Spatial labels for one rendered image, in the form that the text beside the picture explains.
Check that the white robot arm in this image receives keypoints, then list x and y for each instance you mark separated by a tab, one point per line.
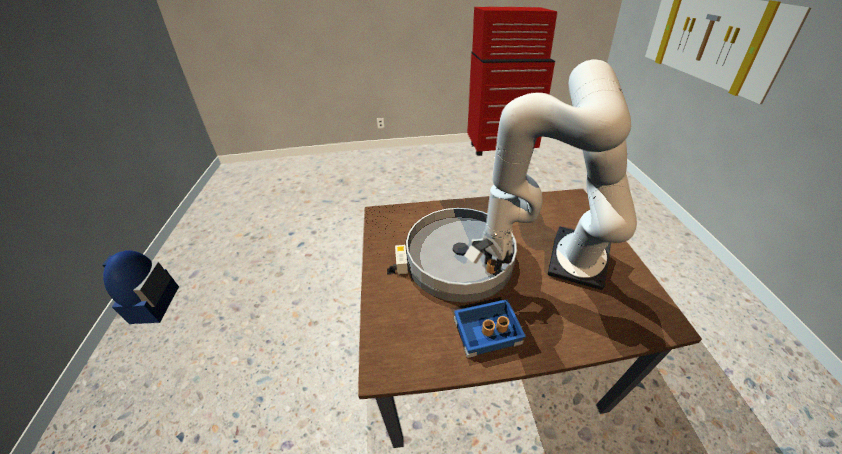
598	121

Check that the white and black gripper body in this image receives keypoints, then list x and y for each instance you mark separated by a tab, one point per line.
498	249

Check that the blue plastic crate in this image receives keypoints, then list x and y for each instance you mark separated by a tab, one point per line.
471	319

